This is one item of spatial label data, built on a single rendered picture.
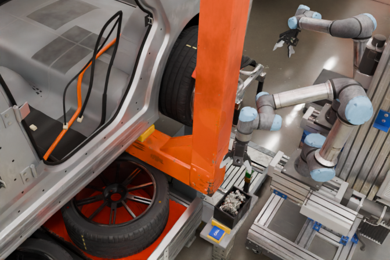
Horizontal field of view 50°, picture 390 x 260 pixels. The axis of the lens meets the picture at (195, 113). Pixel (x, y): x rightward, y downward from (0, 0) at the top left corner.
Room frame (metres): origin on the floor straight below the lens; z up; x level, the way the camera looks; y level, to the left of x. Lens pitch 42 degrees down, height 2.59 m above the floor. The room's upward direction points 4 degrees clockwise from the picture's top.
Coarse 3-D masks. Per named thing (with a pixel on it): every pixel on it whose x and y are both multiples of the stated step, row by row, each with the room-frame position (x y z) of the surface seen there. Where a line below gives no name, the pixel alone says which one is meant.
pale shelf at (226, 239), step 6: (252, 198) 1.61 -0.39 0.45; (252, 204) 1.57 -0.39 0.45; (246, 216) 1.49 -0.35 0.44; (210, 222) 1.42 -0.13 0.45; (240, 222) 1.43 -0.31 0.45; (204, 228) 1.38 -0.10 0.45; (210, 228) 1.38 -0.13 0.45; (234, 228) 1.39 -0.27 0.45; (204, 234) 1.34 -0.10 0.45; (228, 234) 1.35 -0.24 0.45; (234, 234) 1.36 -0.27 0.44; (210, 240) 1.31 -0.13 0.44; (222, 240) 1.31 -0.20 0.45; (228, 240) 1.31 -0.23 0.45; (222, 246) 1.27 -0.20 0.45
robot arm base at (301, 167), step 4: (300, 156) 1.57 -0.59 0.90; (296, 160) 1.58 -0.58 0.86; (300, 160) 1.56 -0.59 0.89; (304, 160) 1.54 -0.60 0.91; (296, 164) 1.57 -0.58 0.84; (300, 164) 1.54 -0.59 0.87; (304, 164) 1.53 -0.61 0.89; (296, 168) 1.55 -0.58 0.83; (300, 168) 1.53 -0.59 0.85; (304, 168) 1.52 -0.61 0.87; (308, 168) 1.51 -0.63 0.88; (300, 172) 1.52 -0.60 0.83; (304, 172) 1.51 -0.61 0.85; (308, 172) 1.50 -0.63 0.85; (308, 176) 1.50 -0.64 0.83
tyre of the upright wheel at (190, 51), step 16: (192, 32) 2.32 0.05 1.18; (176, 48) 2.20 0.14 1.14; (192, 48) 2.18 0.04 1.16; (176, 64) 2.10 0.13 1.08; (192, 64) 2.08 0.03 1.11; (176, 80) 2.04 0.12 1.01; (192, 80) 2.03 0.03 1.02; (160, 96) 2.06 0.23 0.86; (176, 96) 2.00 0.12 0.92; (160, 112) 2.10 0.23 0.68; (176, 112) 2.00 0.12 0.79
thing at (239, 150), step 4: (236, 144) 1.37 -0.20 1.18; (240, 144) 1.37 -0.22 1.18; (236, 148) 1.35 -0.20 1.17; (240, 148) 1.35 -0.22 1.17; (244, 148) 1.35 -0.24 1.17; (236, 152) 1.33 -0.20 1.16; (240, 152) 1.33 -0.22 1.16; (236, 156) 1.31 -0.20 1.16; (240, 156) 1.31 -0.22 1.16; (236, 160) 1.29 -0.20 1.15; (240, 160) 1.29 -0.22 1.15; (232, 164) 1.29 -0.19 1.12; (236, 164) 1.28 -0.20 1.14; (240, 164) 1.28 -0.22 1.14
